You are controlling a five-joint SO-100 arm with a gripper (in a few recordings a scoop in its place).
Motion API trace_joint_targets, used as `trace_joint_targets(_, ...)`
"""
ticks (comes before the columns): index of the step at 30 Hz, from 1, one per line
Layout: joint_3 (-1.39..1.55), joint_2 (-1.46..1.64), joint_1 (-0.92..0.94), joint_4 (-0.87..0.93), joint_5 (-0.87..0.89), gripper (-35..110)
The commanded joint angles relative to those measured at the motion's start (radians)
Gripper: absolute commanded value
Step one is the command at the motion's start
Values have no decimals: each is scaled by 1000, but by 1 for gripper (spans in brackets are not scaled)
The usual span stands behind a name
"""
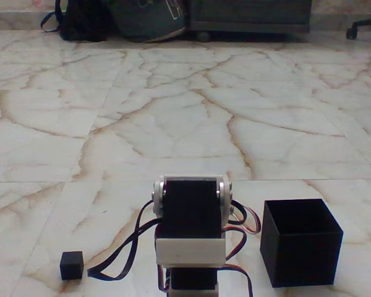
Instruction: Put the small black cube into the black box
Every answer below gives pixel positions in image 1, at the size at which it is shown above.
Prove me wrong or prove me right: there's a dark grey printed bag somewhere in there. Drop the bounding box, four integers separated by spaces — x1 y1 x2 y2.
106 0 187 43

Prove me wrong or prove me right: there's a black box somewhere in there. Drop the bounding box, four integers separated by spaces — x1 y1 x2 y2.
259 199 343 288

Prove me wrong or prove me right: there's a black backpack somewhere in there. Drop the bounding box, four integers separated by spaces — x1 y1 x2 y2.
40 0 118 42

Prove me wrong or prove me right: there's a black office chair base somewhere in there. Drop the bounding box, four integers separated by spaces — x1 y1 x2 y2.
346 17 371 56

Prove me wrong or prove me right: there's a red white servo cable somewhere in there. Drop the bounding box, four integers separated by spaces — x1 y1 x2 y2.
218 200 262 297

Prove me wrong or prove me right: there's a dark cabinet on castors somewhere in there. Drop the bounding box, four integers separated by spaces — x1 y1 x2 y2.
185 0 312 43

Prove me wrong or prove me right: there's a dark ribbon cable loop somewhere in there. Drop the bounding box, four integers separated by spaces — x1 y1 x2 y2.
86 199 161 281

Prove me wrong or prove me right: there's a small black cube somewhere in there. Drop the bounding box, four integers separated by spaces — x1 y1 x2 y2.
59 251 84 281

